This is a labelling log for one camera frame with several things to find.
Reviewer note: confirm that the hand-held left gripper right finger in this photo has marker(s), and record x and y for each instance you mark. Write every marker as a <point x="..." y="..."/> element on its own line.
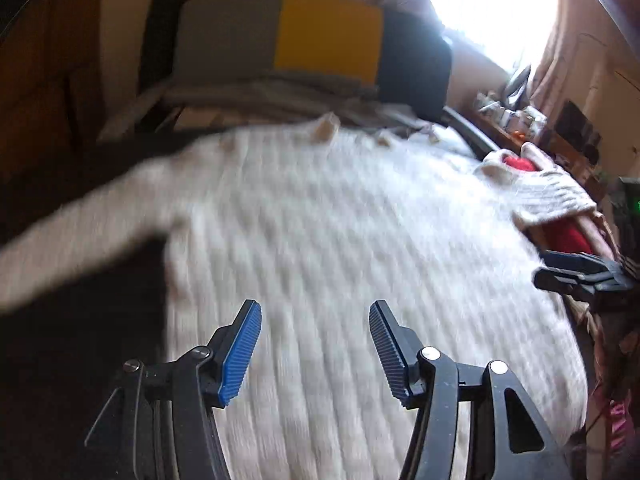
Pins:
<point x="392" y="355"/>

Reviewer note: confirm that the wooden desk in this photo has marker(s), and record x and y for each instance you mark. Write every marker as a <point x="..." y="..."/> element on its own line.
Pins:
<point x="500" y="132"/>

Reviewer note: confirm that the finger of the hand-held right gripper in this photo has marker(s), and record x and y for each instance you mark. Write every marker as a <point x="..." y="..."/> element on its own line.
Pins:
<point x="555" y="280"/>
<point x="557" y="260"/>

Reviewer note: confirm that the grey yellow blue chair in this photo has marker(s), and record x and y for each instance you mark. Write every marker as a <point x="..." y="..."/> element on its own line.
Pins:
<point x="325" y="35"/>

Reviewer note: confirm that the pink patterned curtain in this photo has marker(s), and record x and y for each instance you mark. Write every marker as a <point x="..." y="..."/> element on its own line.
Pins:
<point x="555" y="60"/>

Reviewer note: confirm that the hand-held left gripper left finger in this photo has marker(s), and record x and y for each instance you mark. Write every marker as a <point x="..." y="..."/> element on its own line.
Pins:
<point x="240" y="355"/>

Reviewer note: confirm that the white fluffy sweater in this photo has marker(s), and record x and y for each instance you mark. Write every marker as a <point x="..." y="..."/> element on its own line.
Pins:
<point x="325" y="235"/>

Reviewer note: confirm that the grey cloth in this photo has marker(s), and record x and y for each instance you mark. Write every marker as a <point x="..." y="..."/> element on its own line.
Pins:
<point x="280" y="97"/>

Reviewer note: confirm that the bright window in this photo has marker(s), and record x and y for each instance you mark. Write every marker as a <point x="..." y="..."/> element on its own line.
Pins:
<point x="495" y="5"/>

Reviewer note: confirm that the brown wooden wardrobe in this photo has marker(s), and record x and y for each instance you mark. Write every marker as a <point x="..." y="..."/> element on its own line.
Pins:
<point x="50" y="85"/>

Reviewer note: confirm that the pink ruffled quilt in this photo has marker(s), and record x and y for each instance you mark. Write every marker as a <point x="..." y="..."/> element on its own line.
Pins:
<point x="619" y="425"/>

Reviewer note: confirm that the red sweater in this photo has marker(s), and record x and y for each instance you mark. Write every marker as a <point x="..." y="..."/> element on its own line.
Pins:
<point x="567" y="237"/>

